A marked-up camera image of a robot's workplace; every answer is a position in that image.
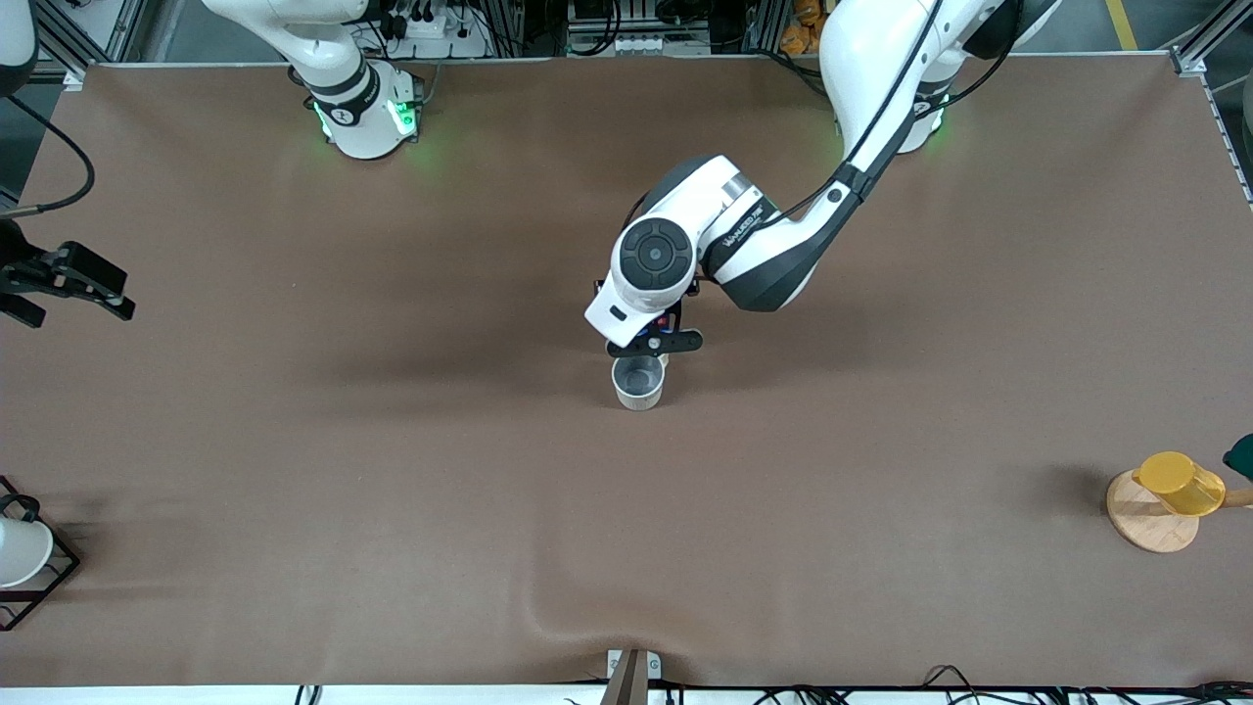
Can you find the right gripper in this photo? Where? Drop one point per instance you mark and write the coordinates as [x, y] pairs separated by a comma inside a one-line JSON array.
[[20, 267]]

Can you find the blue white milk carton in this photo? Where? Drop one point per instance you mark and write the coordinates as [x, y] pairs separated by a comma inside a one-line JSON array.
[[664, 325]]

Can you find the beige mug with grey inside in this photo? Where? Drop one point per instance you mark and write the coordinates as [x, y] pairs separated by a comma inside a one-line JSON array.
[[639, 387]]

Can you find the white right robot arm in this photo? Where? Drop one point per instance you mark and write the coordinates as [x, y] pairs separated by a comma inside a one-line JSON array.
[[352, 88]]

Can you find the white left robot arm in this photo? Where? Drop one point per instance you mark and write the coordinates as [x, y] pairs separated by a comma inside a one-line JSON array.
[[783, 245]]

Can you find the white cup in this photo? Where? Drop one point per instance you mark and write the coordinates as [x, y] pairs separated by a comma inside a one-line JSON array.
[[20, 550]]

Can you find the yellow plastic cup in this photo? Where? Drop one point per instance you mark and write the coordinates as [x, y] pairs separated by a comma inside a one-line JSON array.
[[1183, 482]]

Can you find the dark green cup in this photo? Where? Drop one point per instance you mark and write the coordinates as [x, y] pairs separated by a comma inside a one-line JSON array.
[[1243, 456]]

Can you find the white socket box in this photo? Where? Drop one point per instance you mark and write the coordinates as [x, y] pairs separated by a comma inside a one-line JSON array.
[[636, 43]]

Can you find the pile of orange items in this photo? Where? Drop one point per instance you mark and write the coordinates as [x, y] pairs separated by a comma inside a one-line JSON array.
[[803, 24]]

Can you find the brown table mat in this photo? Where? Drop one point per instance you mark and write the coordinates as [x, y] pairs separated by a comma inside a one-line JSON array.
[[392, 490]]

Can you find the white power strip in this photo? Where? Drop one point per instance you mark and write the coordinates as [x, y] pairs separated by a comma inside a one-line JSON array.
[[436, 34]]

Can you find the wooden mug stand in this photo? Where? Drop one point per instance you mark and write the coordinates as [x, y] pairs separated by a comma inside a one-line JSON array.
[[1145, 524]]

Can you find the aluminium frame profile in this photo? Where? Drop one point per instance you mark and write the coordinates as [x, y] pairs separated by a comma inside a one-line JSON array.
[[1209, 44], [88, 34]]

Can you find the metal bracket with brown post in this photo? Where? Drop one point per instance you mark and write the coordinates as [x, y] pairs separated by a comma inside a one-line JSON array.
[[631, 676]]

